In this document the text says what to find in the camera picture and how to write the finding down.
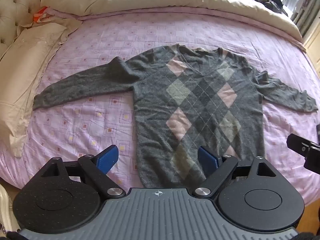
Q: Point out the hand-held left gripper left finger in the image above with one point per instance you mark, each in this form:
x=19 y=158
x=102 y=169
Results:
x=108 y=158

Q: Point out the grey argyle sweater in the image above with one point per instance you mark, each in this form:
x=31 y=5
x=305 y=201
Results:
x=197 y=105

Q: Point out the beige tufted headboard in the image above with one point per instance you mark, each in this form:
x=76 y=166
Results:
x=15 y=7

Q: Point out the cream pillow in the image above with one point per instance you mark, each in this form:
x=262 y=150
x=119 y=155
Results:
x=27 y=75

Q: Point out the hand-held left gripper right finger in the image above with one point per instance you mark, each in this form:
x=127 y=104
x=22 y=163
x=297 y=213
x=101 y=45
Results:
x=207 y=158

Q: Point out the pink patterned bed sheet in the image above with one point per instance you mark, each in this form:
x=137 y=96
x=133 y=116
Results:
x=100 y=55

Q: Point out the orange white cloth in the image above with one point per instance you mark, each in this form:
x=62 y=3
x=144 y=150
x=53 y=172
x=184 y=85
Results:
x=41 y=15

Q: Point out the patterned curtain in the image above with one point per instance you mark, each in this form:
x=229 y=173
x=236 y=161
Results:
x=300 y=0

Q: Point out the cream wardrobe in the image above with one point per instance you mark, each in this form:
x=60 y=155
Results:
x=313 y=45

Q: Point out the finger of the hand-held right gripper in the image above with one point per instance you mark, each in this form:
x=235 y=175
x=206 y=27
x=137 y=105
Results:
x=298 y=143

